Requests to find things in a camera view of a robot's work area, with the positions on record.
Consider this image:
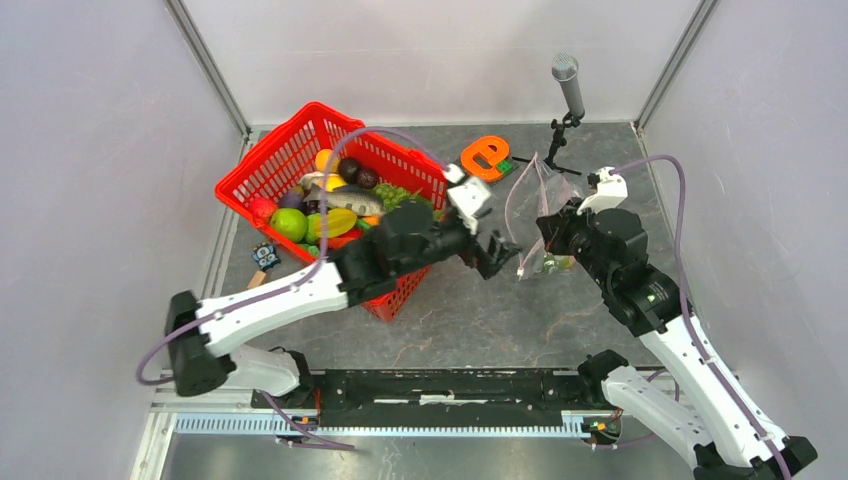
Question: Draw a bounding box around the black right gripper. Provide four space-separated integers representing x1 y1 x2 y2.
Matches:
537 196 614 289

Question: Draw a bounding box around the yellow green toy mango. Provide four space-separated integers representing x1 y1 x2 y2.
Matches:
540 253 577 275

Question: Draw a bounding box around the clear dotted zip bag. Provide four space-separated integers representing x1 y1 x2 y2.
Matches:
503 152 586 281

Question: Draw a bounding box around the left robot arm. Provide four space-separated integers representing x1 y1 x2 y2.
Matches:
165 201 521 408

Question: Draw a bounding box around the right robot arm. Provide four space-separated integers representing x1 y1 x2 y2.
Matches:
536 205 818 479

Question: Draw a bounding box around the orange letter e block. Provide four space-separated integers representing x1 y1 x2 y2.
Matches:
459 135 514 184

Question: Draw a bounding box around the green toy grape bunch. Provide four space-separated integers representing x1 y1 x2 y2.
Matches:
372 183 412 212

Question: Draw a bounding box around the black microphone tripod stand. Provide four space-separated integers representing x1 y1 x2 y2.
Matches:
543 112 583 177

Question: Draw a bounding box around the grey toy fish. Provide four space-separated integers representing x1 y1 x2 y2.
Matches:
304 185 386 216

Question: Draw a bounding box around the dark red passion fruit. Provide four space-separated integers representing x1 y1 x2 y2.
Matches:
356 167 379 189

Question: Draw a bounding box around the yellow toy starfruit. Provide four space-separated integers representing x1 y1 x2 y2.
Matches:
307 208 359 239

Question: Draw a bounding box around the dark avocado toy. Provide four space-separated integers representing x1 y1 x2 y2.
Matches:
336 157 361 184

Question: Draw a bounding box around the grey microphone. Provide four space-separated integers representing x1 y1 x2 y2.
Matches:
551 52 585 120

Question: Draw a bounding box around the yellow toy lemon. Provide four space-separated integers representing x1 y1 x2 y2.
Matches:
316 174 348 192

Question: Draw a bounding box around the orange yellow round fruit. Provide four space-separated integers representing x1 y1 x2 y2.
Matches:
314 149 341 174

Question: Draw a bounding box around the white toy garlic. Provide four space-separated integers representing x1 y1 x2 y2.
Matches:
299 171 332 193

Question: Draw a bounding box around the green toy apple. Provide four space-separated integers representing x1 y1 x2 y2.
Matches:
269 208 308 243

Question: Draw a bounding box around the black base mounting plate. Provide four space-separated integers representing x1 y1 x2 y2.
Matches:
276 368 615 428

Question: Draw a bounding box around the red plastic shopping basket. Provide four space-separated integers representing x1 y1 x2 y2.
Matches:
215 102 456 319

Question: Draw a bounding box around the small cartoon owl paddle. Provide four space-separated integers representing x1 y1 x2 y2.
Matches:
247 242 280 289

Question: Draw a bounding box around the red strawberry toy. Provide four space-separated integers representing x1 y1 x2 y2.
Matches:
246 197 278 226

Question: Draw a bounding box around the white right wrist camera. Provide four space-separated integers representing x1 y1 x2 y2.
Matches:
577 167 629 215

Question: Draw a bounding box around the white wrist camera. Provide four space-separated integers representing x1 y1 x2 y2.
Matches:
577 167 629 215
443 164 493 235

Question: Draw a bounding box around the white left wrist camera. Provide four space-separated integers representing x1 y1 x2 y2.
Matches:
443 164 493 235

